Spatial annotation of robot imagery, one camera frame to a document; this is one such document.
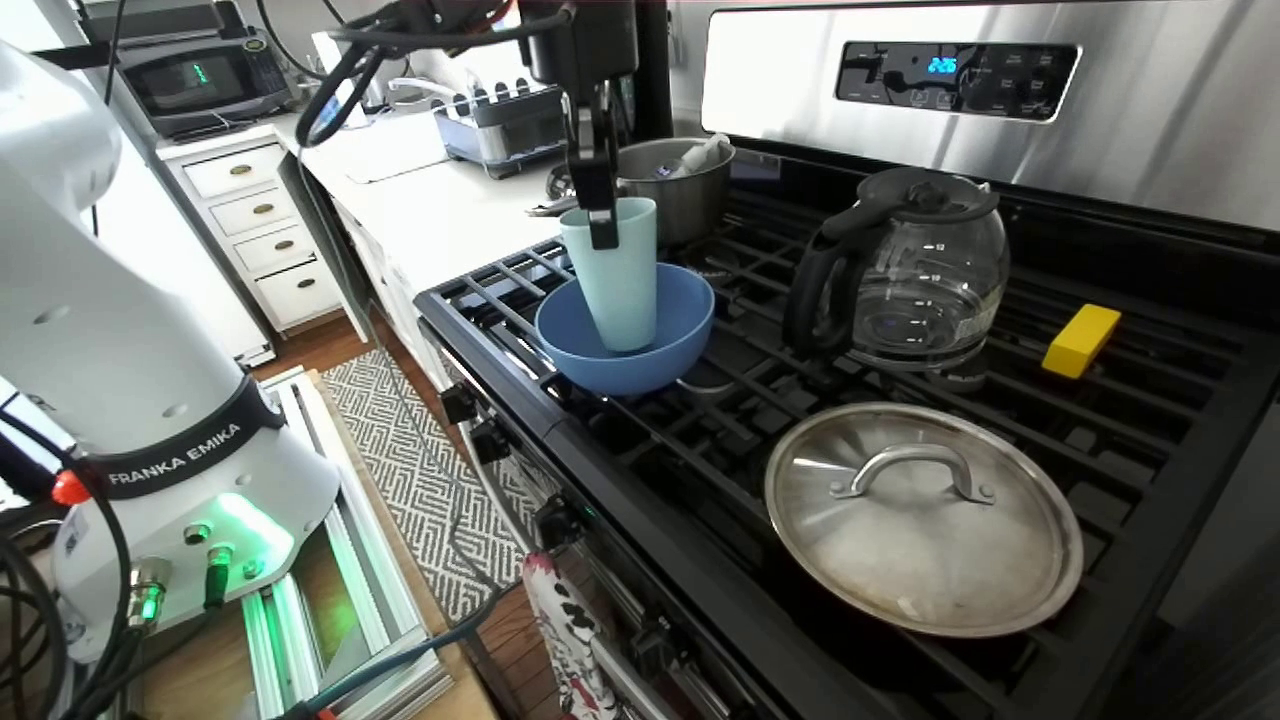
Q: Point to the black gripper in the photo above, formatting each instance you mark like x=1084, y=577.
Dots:
x=594, y=43

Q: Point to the aluminium robot stand frame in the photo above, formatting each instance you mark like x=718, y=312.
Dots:
x=340, y=603

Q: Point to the white kitchen counter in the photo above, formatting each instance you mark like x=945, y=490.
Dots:
x=440, y=215

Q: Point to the yellow sponge block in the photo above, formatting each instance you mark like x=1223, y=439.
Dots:
x=1082, y=340

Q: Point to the blue plastic bowl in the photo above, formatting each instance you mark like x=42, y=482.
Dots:
x=666, y=350

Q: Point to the grey white patterned rug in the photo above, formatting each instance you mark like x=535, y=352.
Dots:
x=426, y=495

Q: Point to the stainless steel pan lid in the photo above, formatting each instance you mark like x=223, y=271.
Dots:
x=921, y=523

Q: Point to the black stove knob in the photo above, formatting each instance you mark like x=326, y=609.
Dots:
x=557, y=523
x=490, y=442
x=463, y=403

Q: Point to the stainless steel pot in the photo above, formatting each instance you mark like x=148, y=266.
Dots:
x=685, y=203

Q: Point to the light teal plastic cup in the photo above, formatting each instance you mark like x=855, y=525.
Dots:
x=617, y=284

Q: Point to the grey blue countertop appliance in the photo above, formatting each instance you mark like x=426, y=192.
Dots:
x=507, y=124

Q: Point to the black monitor screen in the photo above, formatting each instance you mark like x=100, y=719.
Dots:
x=203, y=80

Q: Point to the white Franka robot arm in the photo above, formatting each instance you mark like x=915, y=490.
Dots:
x=123, y=360

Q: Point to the black gas stove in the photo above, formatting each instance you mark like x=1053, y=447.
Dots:
x=1145, y=122

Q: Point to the white towel with red print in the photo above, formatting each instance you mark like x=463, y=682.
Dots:
x=574, y=640

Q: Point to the small white utensil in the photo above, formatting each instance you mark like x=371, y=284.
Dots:
x=701, y=155

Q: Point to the white drawer cabinet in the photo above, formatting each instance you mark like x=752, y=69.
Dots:
x=261, y=235

